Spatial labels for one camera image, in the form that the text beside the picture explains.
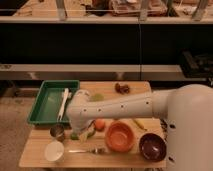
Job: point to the brown toy food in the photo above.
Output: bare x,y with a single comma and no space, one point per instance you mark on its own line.
122,89

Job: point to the white plastic utensil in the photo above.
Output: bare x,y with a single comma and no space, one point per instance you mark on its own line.
65,96

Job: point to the dark red bowl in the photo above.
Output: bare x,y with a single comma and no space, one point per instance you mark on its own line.
152,147

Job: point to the silver metal fork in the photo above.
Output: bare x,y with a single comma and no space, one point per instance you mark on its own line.
92,151

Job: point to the orange plastic bowl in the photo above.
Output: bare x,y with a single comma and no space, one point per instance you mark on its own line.
119,137

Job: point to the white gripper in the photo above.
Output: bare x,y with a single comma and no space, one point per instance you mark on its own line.
79,123

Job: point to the orange toy fruit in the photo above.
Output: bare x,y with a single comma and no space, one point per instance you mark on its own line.
99,124

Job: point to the light green toy fruit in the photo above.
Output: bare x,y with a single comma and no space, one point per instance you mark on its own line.
97,97

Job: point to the green plastic tray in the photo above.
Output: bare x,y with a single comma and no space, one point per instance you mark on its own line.
49,99

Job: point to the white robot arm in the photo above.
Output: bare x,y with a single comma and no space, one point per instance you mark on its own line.
188,111

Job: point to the green toy pepper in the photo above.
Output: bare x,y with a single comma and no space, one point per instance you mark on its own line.
83,136

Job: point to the white plastic cup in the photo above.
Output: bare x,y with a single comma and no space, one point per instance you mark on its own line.
54,151

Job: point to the yellow toy corn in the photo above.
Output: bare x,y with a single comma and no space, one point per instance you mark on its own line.
139,123

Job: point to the small metal cup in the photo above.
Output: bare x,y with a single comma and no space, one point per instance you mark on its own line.
57,132

